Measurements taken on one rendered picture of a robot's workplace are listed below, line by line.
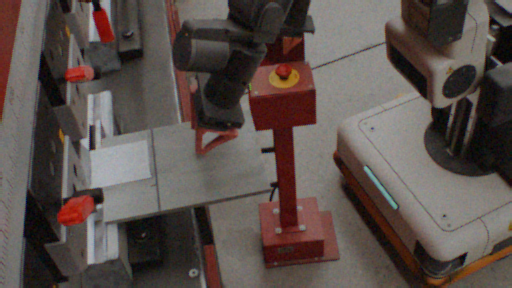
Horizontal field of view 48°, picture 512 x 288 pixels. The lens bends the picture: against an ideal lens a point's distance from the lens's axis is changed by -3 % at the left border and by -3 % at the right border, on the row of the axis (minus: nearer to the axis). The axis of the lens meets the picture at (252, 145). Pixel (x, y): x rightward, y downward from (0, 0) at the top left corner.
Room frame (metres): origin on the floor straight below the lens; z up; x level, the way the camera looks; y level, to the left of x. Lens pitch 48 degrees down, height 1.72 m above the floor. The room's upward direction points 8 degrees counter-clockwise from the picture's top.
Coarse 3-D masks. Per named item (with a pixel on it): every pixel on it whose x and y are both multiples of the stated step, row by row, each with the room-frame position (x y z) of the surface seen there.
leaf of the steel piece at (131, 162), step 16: (128, 144) 0.69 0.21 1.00; (144, 144) 0.69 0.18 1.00; (96, 160) 0.67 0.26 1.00; (112, 160) 0.66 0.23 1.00; (128, 160) 0.66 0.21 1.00; (144, 160) 0.65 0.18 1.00; (96, 176) 0.63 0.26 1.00; (112, 176) 0.63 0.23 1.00; (128, 176) 0.62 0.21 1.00; (144, 176) 0.62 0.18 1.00
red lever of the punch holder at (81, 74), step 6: (84, 66) 0.54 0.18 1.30; (96, 66) 0.58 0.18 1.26; (66, 72) 0.52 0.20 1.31; (72, 72) 0.52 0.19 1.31; (78, 72) 0.52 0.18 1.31; (84, 72) 0.52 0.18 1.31; (90, 72) 0.55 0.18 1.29; (96, 72) 0.58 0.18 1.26; (66, 78) 0.51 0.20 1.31; (72, 78) 0.51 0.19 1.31; (78, 78) 0.51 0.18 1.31; (84, 78) 0.52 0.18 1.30; (90, 78) 0.55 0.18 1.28; (96, 78) 0.57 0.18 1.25
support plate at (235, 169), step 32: (160, 128) 0.72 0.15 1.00; (160, 160) 0.65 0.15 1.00; (192, 160) 0.64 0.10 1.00; (224, 160) 0.63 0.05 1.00; (256, 160) 0.62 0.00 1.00; (128, 192) 0.59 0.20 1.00; (160, 192) 0.58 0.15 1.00; (192, 192) 0.57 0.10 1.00; (224, 192) 0.57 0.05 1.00; (256, 192) 0.56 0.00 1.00
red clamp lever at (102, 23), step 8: (80, 0) 0.78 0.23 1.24; (88, 0) 0.78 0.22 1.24; (96, 0) 0.78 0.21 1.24; (96, 8) 0.78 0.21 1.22; (104, 8) 0.79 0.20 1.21; (96, 16) 0.78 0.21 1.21; (104, 16) 0.78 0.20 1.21; (96, 24) 0.78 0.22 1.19; (104, 24) 0.78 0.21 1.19; (104, 32) 0.78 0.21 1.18; (112, 32) 0.79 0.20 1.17; (104, 40) 0.78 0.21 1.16; (112, 40) 0.78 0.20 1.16
